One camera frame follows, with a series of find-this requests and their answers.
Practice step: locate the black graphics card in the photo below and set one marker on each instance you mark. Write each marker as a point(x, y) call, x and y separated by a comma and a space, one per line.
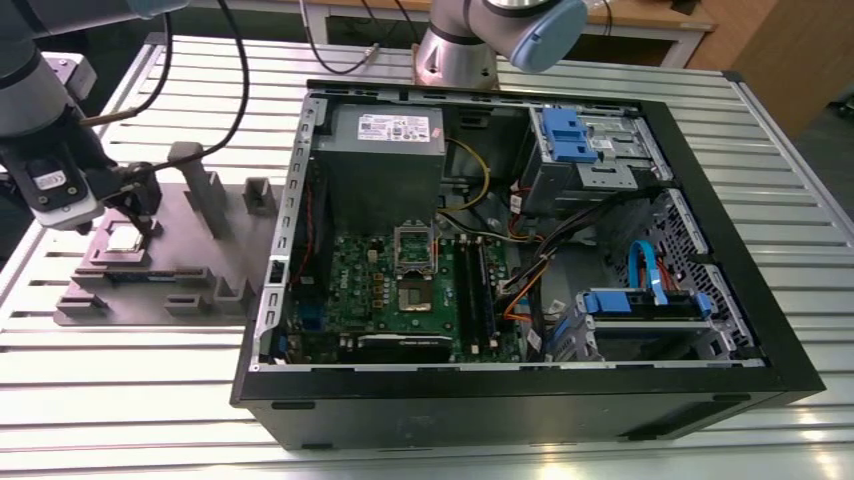
point(400, 350)

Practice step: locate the silver square CPU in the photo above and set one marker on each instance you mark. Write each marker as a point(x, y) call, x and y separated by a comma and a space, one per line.
point(122, 240)

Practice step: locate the green motherboard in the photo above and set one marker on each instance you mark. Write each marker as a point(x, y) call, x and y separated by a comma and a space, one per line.
point(360, 290)

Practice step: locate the hard disk in blue carrier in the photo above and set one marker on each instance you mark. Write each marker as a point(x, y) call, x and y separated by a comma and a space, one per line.
point(607, 302)

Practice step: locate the brown wooden cabinet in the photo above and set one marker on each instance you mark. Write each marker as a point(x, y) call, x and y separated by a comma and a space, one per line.
point(787, 60)

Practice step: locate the blue plastic drive latch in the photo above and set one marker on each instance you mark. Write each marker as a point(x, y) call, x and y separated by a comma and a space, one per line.
point(567, 135)

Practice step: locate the grey plastic parts rack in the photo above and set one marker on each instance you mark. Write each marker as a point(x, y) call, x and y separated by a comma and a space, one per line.
point(173, 240)

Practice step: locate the blue motherboard connector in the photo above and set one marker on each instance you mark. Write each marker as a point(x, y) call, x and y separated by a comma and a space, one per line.
point(312, 317)

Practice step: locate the silver disk bay cage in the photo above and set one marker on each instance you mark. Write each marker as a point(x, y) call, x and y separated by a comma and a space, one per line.
point(656, 325)

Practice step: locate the grey power supply unit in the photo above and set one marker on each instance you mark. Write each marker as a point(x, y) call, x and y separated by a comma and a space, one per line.
point(373, 175)

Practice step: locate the black RAM slot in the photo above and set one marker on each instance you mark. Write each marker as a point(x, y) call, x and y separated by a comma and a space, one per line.
point(485, 290)
point(467, 290)

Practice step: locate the black open PC case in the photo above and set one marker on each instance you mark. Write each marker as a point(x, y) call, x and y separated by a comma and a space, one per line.
point(467, 400)

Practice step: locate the black CPU socket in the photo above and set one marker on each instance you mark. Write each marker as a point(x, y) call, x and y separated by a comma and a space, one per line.
point(415, 297)

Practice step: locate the black office chair base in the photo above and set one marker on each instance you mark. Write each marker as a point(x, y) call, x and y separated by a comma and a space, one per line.
point(846, 106)

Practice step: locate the loose RAM stick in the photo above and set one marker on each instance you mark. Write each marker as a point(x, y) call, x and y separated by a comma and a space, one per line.
point(142, 275)

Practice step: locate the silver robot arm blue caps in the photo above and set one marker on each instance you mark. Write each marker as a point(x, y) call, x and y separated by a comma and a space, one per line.
point(460, 55)

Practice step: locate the wooden desk white frame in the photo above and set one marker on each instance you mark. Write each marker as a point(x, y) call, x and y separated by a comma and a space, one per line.
point(667, 20)

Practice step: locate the silver optical drive cage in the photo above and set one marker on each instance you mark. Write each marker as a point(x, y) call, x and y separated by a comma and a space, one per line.
point(600, 175)

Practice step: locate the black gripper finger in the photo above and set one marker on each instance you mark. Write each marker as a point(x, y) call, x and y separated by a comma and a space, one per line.
point(142, 195)
point(82, 226)

